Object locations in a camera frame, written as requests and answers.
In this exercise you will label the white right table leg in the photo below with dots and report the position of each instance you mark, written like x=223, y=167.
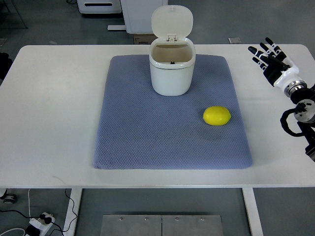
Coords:
x=252, y=212

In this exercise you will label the cardboard box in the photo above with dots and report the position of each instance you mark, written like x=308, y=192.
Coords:
x=143, y=39

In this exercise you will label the white table leg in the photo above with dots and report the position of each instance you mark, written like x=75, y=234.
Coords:
x=74, y=196
x=252, y=212

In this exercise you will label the grey metal base plate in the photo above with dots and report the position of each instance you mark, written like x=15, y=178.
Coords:
x=161, y=225

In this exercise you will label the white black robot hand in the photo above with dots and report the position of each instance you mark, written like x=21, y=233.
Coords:
x=278, y=68

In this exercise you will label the black object at left edge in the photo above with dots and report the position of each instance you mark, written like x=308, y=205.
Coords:
x=5, y=65

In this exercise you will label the white appliance with slot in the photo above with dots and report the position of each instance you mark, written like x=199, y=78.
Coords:
x=99, y=6

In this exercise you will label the white power strip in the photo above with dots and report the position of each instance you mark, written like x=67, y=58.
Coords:
x=40, y=226

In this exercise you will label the grey floor socket plate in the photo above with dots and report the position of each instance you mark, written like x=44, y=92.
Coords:
x=234, y=40

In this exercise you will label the yellow lemon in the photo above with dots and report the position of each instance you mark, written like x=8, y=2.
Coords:
x=216, y=115

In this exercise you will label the white left table leg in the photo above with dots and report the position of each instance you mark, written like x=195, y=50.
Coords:
x=74, y=196

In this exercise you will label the blue quilted mat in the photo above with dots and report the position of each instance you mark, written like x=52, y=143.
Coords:
x=141, y=129

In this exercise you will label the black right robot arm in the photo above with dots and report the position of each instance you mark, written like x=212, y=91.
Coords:
x=304, y=112

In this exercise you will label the white cabinet on floor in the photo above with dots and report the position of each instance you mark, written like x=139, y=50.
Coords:
x=137, y=16

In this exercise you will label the white trash bin open lid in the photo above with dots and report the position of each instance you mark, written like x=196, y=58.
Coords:
x=172, y=55

